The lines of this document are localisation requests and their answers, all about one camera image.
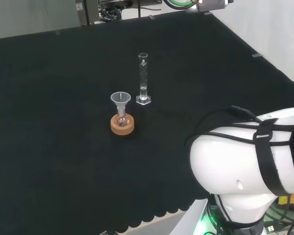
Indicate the black bench cloth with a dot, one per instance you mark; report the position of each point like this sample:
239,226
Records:
63,122

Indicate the grey metal cabinet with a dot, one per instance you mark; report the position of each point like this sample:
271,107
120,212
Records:
87,12

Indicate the clear cloth clip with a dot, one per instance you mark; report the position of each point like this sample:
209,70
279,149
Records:
257,55
207,13
151,16
57,32

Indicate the yellow stop button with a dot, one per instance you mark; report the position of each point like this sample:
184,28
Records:
284,201

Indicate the round-bottom glass flask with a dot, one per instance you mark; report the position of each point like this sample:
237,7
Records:
122,120

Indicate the black tripod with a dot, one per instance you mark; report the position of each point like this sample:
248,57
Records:
139,8

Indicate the clear glass graduated cylinder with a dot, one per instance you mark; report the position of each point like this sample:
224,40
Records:
143,80

